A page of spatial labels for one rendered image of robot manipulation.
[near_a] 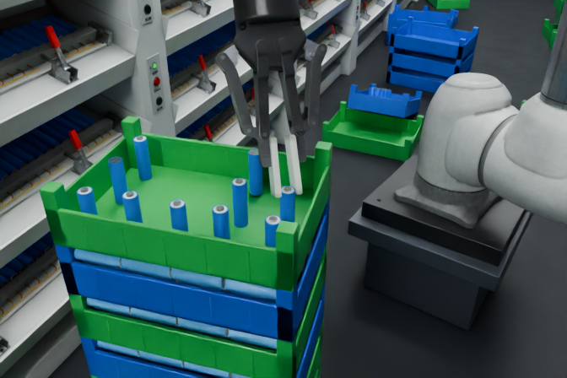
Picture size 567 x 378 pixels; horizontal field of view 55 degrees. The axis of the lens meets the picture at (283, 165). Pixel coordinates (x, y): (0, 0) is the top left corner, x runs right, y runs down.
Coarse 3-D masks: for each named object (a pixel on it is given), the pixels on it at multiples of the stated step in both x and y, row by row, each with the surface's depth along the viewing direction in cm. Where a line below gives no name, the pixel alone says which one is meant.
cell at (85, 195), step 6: (84, 186) 64; (78, 192) 63; (84, 192) 63; (90, 192) 63; (78, 198) 63; (84, 198) 63; (90, 198) 64; (84, 204) 64; (90, 204) 64; (84, 210) 64; (90, 210) 64; (96, 210) 65
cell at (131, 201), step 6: (126, 192) 63; (132, 192) 63; (126, 198) 62; (132, 198) 62; (138, 198) 63; (126, 204) 63; (132, 204) 63; (138, 204) 63; (126, 210) 63; (132, 210) 63; (138, 210) 64; (126, 216) 64; (132, 216) 63; (138, 216) 64; (138, 222) 64
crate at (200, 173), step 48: (192, 144) 77; (48, 192) 61; (96, 192) 72; (144, 192) 75; (192, 192) 75; (96, 240) 63; (144, 240) 61; (192, 240) 59; (240, 240) 66; (288, 240) 55; (288, 288) 59
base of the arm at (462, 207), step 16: (416, 176) 116; (400, 192) 116; (416, 192) 115; (432, 192) 112; (448, 192) 110; (464, 192) 109; (480, 192) 110; (432, 208) 112; (448, 208) 110; (464, 208) 110; (480, 208) 111; (464, 224) 108
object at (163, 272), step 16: (80, 256) 67; (96, 256) 66; (112, 256) 66; (128, 272) 67; (144, 272) 65; (160, 272) 64; (176, 272) 63; (192, 272) 63; (208, 288) 64; (224, 288) 64; (240, 288) 62; (256, 288) 61; (272, 288) 61
